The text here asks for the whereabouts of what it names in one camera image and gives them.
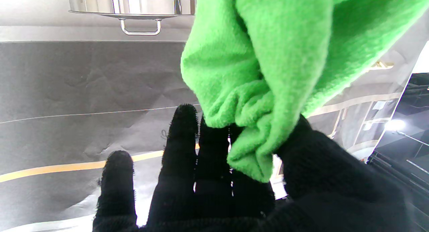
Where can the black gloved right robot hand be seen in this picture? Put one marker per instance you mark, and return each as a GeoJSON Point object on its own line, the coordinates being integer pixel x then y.
{"type": "Point", "coordinates": [318, 191]}

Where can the green microfibre towel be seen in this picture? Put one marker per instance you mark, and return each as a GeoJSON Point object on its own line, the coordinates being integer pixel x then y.
{"type": "Point", "coordinates": [268, 57]}

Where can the printed steel stock pot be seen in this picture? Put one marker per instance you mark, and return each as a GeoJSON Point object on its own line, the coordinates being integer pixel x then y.
{"type": "Point", "coordinates": [134, 4]}

